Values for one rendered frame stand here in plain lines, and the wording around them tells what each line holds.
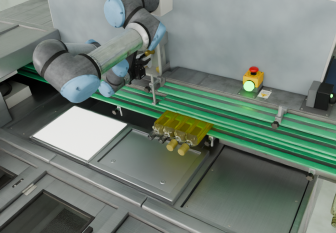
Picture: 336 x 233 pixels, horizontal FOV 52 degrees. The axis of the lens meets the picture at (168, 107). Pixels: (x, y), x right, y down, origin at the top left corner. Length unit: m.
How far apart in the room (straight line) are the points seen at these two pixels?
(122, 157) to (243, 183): 0.58
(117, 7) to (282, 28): 0.65
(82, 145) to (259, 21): 1.02
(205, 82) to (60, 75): 0.74
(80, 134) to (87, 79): 0.80
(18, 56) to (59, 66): 1.02
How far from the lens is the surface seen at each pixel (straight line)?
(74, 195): 1.62
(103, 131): 1.84
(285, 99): 1.52
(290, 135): 1.48
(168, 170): 1.56
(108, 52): 1.20
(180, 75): 1.67
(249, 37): 1.52
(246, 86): 1.50
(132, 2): 1.42
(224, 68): 1.63
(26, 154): 1.90
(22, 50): 2.13
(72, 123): 1.96
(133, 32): 1.31
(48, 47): 1.15
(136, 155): 1.66
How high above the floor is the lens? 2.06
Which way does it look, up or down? 42 degrees down
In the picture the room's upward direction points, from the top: 134 degrees counter-clockwise
